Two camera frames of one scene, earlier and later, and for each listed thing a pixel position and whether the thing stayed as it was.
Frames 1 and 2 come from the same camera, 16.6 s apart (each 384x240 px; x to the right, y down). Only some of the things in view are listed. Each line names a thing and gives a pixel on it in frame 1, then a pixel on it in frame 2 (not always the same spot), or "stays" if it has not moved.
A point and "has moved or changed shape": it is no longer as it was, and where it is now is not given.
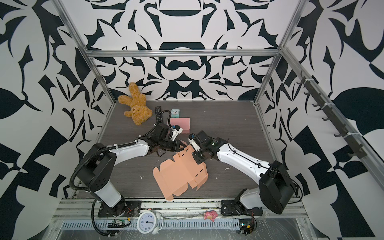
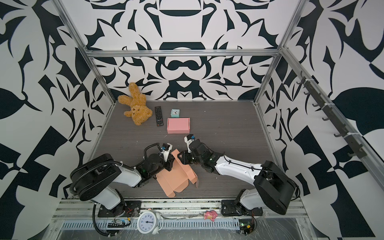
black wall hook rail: x=355 y=149 stays
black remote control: x=158 y=110 stays
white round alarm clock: x=150 y=221 stays
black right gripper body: x=203 y=149 → x=198 y=161
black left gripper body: x=167 y=145 → x=161 y=167
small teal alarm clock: x=175 y=113 stays
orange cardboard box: x=174 y=176 has moved or changed shape
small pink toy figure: x=210 y=215 stays
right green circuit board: x=246 y=225 stays
